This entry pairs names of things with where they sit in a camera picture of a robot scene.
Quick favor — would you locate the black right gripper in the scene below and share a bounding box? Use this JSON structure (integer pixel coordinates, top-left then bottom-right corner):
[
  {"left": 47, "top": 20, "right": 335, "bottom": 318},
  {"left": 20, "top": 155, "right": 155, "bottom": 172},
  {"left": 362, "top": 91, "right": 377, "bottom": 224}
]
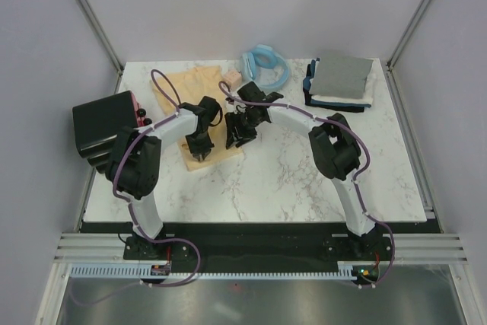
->
[{"left": 224, "top": 111, "right": 262, "bottom": 150}]

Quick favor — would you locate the aluminium frame post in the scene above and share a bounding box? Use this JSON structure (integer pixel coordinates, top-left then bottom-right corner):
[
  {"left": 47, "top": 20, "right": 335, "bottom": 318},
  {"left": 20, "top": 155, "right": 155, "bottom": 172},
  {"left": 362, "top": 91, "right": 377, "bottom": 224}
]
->
[
  {"left": 75, "top": 0, "right": 124, "bottom": 75},
  {"left": 384, "top": 0, "right": 457, "bottom": 71}
]

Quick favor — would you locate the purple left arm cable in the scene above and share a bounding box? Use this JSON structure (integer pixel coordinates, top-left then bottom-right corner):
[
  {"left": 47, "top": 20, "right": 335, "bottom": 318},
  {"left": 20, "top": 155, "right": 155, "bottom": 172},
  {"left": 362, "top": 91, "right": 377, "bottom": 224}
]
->
[{"left": 70, "top": 69, "right": 202, "bottom": 307}]

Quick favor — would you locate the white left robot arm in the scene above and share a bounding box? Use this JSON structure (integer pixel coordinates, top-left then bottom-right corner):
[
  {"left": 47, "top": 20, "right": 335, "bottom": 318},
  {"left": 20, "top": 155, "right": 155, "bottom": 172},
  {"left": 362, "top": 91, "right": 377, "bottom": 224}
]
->
[{"left": 105, "top": 97, "right": 223, "bottom": 259}]

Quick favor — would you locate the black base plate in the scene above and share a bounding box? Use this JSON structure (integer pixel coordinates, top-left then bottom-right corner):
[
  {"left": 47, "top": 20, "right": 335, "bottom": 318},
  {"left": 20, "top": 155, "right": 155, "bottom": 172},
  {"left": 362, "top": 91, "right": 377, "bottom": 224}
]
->
[{"left": 81, "top": 219, "right": 441, "bottom": 274}]

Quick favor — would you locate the black pink drawer organizer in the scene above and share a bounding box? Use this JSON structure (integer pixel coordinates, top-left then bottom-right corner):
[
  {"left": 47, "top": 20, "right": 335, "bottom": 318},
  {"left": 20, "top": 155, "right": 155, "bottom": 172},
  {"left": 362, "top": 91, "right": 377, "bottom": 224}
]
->
[{"left": 72, "top": 91, "right": 152, "bottom": 174}]

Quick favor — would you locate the aluminium frame post left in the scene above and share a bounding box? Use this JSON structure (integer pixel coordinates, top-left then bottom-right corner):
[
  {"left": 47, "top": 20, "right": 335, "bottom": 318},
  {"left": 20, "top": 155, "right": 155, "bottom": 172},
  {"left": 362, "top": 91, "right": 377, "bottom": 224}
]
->
[{"left": 75, "top": 0, "right": 124, "bottom": 75}]

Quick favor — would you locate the aluminium frame rail front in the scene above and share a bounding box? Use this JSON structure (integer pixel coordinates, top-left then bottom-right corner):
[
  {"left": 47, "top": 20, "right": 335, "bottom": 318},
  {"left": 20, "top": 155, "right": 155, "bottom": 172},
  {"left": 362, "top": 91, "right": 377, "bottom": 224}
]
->
[{"left": 55, "top": 234, "right": 467, "bottom": 265}]

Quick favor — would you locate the yellow t shirt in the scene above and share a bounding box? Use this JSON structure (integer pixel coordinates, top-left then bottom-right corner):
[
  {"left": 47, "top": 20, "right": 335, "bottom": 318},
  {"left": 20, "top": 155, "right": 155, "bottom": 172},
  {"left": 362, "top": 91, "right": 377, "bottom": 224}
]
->
[{"left": 150, "top": 65, "right": 243, "bottom": 171}]

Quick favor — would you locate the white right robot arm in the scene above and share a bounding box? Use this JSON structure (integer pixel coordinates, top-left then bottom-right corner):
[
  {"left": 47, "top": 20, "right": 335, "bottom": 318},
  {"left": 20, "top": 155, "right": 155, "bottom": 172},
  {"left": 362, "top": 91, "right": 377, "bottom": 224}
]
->
[{"left": 224, "top": 91, "right": 378, "bottom": 260}]

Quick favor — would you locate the aluminium frame post right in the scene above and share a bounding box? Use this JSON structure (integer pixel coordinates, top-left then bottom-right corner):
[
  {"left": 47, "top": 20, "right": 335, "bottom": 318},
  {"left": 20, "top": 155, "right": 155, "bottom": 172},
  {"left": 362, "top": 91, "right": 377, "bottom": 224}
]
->
[{"left": 384, "top": 0, "right": 457, "bottom": 71}]

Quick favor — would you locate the small pink cube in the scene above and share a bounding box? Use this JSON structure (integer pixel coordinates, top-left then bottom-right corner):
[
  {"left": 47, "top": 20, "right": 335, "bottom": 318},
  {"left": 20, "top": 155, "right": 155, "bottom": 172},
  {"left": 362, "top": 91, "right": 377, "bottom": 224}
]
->
[{"left": 223, "top": 69, "right": 243, "bottom": 91}]

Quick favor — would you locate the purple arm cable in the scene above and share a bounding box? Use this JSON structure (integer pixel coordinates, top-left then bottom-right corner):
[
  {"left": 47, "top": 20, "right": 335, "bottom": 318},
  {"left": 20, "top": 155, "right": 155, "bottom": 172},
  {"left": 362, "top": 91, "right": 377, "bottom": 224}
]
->
[
  {"left": 218, "top": 81, "right": 395, "bottom": 290},
  {"left": 70, "top": 69, "right": 202, "bottom": 307}
]

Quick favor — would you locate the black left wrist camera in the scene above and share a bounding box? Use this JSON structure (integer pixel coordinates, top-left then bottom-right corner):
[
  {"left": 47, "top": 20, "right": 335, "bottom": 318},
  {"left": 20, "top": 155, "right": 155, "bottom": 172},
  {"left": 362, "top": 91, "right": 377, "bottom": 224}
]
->
[{"left": 199, "top": 96, "right": 223, "bottom": 128}]

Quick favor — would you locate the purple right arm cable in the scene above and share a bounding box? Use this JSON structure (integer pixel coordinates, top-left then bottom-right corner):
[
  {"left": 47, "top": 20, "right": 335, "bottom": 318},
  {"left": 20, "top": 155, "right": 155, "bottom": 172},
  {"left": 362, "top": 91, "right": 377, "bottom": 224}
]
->
[{"left": 218, "top": 81, "right": 395, "bottom": 290}]

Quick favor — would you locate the white slotted cable duct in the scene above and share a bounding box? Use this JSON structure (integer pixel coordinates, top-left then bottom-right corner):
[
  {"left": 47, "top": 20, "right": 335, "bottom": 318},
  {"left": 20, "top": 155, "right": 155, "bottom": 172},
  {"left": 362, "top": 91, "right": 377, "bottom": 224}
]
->
[{"left": 69, "top": 263, "right": 367, "bottom": 280}]

